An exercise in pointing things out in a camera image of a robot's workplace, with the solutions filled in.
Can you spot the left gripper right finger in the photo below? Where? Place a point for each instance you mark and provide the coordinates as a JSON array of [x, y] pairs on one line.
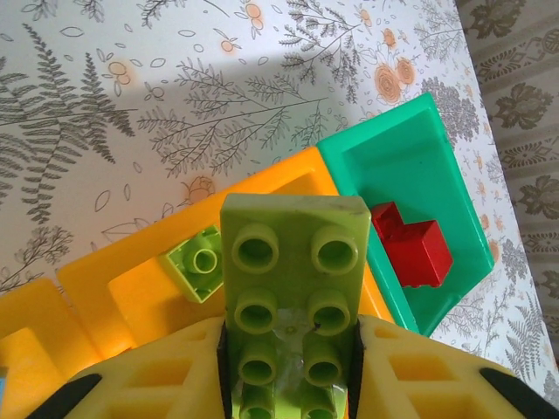
[[436, 384]]

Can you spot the small green lego brick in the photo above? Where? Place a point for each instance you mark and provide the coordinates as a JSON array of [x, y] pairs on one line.
[[196, 266]]

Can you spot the green plastic bin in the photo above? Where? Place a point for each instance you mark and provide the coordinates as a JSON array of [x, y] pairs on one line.
[[393, 148]]

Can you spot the yellow plastic bin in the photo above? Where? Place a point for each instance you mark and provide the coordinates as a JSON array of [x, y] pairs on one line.
[[30, 349], [144, 270]]

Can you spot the red lego brick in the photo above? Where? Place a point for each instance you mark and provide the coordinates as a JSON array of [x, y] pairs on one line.
[[386, 218], [421, 257]]

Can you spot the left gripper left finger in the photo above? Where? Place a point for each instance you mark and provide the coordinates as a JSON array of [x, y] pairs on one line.
[[157, 384]]

